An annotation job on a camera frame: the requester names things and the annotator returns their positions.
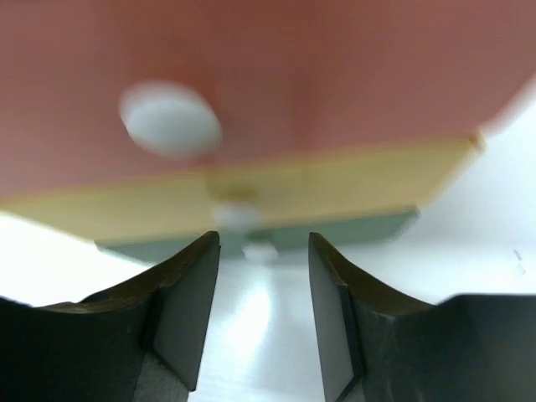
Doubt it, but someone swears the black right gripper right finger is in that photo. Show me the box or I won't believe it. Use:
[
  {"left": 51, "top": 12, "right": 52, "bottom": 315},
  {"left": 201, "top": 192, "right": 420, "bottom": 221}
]
[{"left": 308, "top": 233, "right": 535, "bottom": 401}]

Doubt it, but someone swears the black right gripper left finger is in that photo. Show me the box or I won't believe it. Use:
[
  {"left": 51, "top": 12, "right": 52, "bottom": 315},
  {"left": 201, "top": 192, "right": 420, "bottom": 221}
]
[{"left": 1, "top": 231, "right": 220, "bottom": 401}]

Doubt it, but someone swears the yellow drawer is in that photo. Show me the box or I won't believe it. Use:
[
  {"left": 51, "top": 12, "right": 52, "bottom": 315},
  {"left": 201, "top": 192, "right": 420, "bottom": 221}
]
[{"left": 1, "top": 131, "right": 483, "bottom": 244}]

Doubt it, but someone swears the coral top drawer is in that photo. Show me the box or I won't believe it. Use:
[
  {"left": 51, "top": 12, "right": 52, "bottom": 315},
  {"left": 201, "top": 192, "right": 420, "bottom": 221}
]
[{"left": 1, "top": 1, "right": 535, "bottom": 197}]

